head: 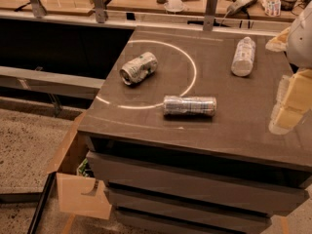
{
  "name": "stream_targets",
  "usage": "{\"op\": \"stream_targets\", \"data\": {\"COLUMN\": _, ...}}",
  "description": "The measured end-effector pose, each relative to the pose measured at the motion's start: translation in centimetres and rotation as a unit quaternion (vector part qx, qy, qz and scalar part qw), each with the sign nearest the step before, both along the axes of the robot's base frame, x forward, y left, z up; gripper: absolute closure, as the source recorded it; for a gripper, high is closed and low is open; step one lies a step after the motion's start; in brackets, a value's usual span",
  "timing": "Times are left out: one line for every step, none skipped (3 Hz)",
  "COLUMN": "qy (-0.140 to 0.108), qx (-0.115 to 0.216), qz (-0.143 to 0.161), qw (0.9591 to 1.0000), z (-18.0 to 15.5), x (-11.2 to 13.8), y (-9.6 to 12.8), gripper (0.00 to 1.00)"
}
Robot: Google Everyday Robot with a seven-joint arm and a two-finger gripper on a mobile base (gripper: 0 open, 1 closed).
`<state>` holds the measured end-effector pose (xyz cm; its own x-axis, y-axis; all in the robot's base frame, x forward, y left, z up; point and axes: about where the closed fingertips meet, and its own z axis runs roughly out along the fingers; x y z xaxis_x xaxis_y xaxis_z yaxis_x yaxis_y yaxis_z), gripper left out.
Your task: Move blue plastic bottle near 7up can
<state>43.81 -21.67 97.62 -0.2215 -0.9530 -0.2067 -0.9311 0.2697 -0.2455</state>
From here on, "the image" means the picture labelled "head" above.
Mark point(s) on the metal bracket post left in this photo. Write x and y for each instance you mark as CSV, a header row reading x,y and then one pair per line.
x,y
38,9

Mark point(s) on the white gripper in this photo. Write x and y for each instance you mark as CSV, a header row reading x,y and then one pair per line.
x,y
301,43

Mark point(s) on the brown cardboard box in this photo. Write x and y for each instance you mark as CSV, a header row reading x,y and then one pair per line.
x,y
77,194

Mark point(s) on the tall silver energy drink can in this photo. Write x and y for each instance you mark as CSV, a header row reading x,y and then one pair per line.
x,y
174,105

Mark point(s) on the crushed green 7up can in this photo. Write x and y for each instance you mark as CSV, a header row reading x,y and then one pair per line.
x,y
137,69

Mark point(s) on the grey handheld tool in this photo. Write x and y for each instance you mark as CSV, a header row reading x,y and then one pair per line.
x,y
238,5

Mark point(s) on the colourful snack packet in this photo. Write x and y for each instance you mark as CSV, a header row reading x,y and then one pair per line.
x,y
272,8

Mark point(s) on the clear plastic water bottle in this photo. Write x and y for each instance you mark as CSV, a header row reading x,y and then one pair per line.
x,y
243,61

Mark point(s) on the metal bracket post middle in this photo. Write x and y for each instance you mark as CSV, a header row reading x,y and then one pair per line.
x,y
100,11

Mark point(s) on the black mesh cup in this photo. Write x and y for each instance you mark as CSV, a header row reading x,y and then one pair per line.
x,y
287,5

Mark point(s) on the metal bracket post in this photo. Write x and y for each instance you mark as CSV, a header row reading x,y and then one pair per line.
x,y
100,11
38,9
209,16

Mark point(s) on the grey drawer cabinet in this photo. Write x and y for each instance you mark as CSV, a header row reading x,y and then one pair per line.
x,y
196,174

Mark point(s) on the white round dish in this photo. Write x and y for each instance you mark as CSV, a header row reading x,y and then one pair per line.
x,y
174,6

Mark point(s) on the metal bracket post right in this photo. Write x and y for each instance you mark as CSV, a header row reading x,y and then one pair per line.
x,y
209,16

